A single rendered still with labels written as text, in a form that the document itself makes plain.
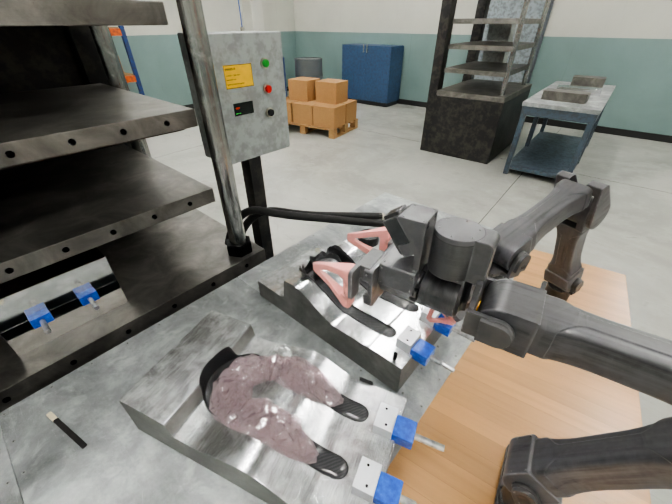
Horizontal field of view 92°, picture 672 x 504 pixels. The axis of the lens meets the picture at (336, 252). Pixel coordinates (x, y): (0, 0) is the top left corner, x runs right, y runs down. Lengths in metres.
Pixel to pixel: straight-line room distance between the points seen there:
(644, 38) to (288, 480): 6.92
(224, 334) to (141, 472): 0.29
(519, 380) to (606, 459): 0.39
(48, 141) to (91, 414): 0.62
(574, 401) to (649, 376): 0.52
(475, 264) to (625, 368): 0.18
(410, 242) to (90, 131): 0.84
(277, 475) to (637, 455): 0.50
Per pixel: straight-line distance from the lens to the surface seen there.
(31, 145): 1.01
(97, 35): 1.68
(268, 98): 1.35
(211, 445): 0.71
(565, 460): 0.62
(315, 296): 0.86
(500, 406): 0.88
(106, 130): 1.04
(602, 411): 0.99
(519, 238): 0.70
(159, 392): 0.77
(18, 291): 1.12
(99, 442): 0.91
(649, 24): 7.04
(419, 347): 0.78
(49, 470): 0.93
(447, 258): 0.40
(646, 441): 0.57
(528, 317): 0.42
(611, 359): 0.46
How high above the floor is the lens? 1.50
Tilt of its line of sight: 35 degrees down
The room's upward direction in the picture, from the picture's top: straight up
